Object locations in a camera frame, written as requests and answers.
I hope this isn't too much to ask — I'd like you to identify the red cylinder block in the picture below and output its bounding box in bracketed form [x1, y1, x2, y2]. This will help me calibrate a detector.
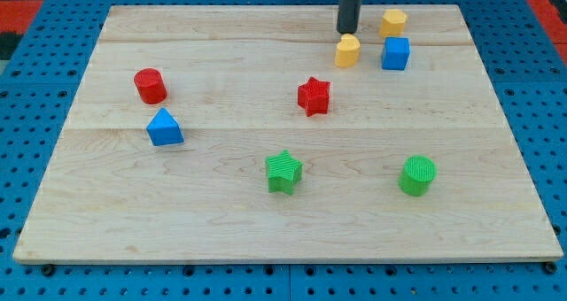
[134, 68, 167, 104]

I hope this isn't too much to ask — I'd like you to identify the blue cube block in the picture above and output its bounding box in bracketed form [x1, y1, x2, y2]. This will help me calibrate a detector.
[382, 37, 410, 71]

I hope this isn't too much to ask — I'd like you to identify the blue triangle block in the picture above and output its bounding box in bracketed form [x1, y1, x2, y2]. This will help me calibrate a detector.
[146, 108, 184, 146]

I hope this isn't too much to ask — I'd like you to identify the red star block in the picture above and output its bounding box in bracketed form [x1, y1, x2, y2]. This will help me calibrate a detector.
[297, 77, 331, 117]

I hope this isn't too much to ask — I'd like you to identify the light wooden board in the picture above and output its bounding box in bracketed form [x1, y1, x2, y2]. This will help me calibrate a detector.
[13, 4, 563, 265]

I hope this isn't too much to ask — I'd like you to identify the yellow heart block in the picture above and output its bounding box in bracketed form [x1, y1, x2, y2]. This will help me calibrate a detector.
[335, 34, 361, 68]

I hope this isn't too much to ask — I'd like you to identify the green star block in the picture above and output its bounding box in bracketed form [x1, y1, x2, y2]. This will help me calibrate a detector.
[265, 150, 303, 196]

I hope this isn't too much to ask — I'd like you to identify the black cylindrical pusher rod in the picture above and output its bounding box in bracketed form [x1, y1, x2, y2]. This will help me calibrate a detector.
[336, 0, 362, 35]

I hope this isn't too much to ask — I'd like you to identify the yellow hexagon block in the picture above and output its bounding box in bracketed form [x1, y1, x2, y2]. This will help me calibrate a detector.
[378, 9, 408, 38]

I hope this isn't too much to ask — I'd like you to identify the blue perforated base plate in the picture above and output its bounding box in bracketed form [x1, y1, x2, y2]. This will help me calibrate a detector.
[1, 0, 566, 300]

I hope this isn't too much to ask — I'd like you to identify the green cylinder block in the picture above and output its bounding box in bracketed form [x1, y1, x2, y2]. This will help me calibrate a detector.
[398, 155, 437, 197]

